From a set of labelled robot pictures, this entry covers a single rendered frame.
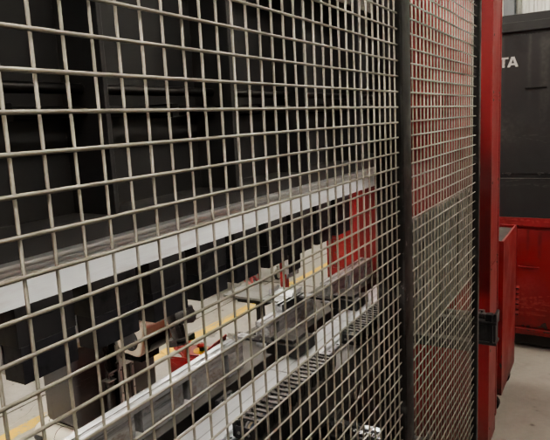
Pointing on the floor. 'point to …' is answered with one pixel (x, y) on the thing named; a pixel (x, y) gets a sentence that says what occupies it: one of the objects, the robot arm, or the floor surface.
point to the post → (397, 209)
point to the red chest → (508, 237)
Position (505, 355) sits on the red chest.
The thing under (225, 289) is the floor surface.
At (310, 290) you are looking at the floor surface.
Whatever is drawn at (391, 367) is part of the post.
